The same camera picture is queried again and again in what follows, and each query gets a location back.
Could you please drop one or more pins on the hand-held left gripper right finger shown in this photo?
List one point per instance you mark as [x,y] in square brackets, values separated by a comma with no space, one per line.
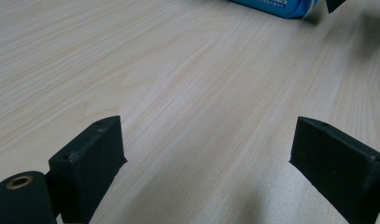
[340,168]

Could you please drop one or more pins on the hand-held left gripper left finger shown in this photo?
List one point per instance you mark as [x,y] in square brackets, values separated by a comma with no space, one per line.
[88,161]

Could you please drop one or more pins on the blue wet wipe pack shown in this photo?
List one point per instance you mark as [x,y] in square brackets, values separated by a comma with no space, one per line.
[278,6]

